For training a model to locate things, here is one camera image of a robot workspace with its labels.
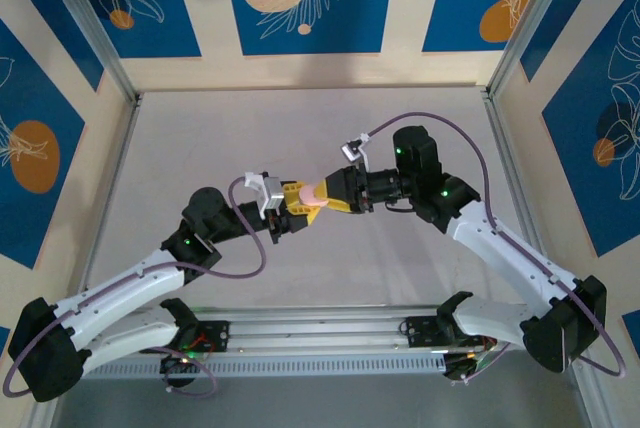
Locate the pink earbud charging case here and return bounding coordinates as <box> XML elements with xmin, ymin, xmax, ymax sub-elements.
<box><xmin>299</xmin><ymin>183</ymin><xmax>329</xmax><ymax>207</ymax></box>

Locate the aluminium table side rail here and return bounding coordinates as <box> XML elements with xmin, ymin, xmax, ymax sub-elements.
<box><xmin>487</xmin><ymin>95</ymin><xmax>604</xmax><ymax>428</ymax></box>
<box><xmin>27</xmin><ymin>95</ymin><xmax>144</xmax><ymax>428</ymax></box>

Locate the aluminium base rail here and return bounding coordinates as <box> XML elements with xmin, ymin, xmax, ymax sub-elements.
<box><xmin>112</xmin><ymin>303</ymin><xmax>524</xmax><ymax>355</ymax></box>

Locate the grey slotted cable duct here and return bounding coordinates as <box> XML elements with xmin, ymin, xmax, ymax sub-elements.
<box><xmin>92</xmin><ymin>351</ymin><xmax>447</xmax><ymax>378</ymax></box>

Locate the aluminium frame post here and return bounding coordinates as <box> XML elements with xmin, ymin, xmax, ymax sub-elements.
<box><xmin>37</xmin><ymin>0</ymin><xmax>144</xmax><ymax>105</ymax></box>
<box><xmin>484</xmin><ymin>0</ymin><xmax>615</xmax><ymax>99</ymax></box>

